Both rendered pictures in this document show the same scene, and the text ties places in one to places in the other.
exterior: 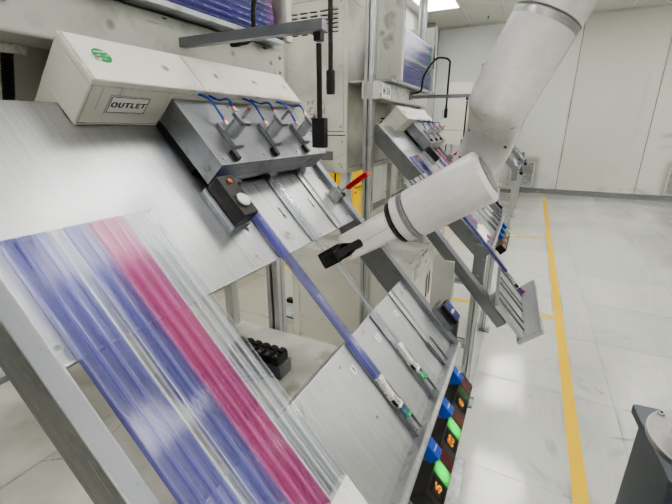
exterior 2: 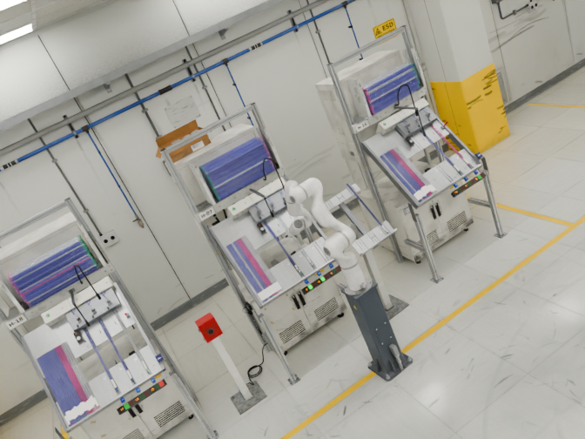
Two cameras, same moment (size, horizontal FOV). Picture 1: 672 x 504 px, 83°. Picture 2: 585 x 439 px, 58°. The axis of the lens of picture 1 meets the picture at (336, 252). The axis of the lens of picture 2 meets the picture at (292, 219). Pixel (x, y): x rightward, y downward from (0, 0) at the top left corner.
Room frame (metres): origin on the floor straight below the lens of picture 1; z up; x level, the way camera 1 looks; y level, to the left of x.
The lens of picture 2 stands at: (-1.72, -2.59, 2.61)
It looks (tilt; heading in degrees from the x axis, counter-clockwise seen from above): 23 degrees down; 46
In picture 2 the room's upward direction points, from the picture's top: 24 degrees counter-clockwise
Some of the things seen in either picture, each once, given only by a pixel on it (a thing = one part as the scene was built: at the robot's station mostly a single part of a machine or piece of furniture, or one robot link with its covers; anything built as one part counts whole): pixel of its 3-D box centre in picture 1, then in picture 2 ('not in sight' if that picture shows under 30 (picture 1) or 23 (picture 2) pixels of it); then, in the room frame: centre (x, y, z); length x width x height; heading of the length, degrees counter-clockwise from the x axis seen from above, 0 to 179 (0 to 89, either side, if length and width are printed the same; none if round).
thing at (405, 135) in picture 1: (405, 234); (418, 181); (1.99, -0.38, 0.65); 1.01 x 0.73 x 1.29; 63
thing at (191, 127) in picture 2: not in sight; (197, 136); (0.79, 0.62, 1.82); 0.68 x 0.30 x 0.20; 153
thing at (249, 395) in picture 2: not in sight; (226, 360); (-0.09, 0.34, 0.39); 0.24 x 0.24 x 0.78; 63
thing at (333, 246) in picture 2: not in sight; (339, 252); (0.45, -0.61, 1.00); 0.19 x 0.12 x 0.24; 164
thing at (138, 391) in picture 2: not in sight; (114, 370); (-0.61, 0.92, 0.66); 1.01 x 0.73 x 1.31; 63
